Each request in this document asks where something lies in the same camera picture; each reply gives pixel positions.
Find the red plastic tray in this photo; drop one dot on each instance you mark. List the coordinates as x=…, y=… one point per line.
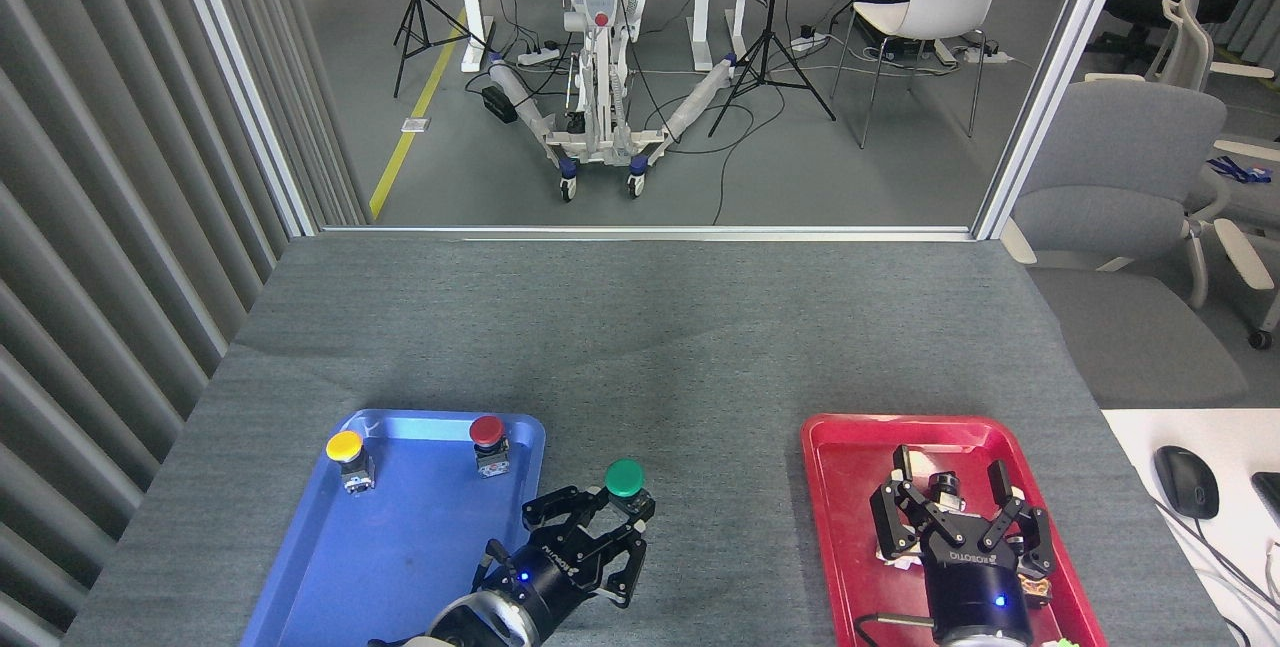
x=960, y=437

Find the grey office chair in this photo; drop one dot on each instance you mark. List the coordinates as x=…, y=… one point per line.
x=1120, y=147

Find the black keyboard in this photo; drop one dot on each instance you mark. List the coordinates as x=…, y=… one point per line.
x=1270, y=497

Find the red push button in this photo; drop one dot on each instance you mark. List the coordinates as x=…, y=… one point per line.
x=487, y=430

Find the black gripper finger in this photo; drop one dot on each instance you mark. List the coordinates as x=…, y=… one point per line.
x=1033, y=539
x=888, y=522
x=560, y=507
x=625, y=567

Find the white power strip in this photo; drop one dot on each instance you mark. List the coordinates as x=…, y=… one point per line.
x=538, y=55
x=808, y=42
x=982, y=54

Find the yellow push button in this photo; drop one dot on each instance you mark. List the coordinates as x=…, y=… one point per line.
x=345, y=445

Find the black power adapter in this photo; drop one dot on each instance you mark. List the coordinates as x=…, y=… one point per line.
x=499, y=104

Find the silver frame crossbar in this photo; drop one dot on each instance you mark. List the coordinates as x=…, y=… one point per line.
x=650, y=232

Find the white office chair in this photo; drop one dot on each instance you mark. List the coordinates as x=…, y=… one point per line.
x=1187, y=42

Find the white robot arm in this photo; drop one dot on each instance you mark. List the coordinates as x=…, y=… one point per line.
x=480, y=622
x=985, y=639

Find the blue plastic tray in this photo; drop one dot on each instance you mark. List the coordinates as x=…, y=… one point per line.
x=400, y=547

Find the green push button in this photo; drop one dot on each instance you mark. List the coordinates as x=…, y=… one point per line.
x=625, y=477

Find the black switch with silver collar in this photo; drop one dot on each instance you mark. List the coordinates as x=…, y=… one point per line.
x=943, y=487

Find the small green object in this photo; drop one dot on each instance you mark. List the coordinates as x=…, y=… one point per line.
x=1063, y=643

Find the silver frame post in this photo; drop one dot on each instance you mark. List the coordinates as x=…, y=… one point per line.
x=1056, y=77
x=241, y=77

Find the silver floor socket plate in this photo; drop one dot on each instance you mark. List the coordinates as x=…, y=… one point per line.
x=416, y=125

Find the black computer mouse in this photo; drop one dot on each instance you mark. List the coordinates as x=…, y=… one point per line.
x=1187, y=482

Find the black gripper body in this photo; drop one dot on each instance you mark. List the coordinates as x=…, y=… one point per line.
x=550, y=572
x=975, y=582

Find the white desk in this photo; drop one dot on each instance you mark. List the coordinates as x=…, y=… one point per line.
x=1240, y=447

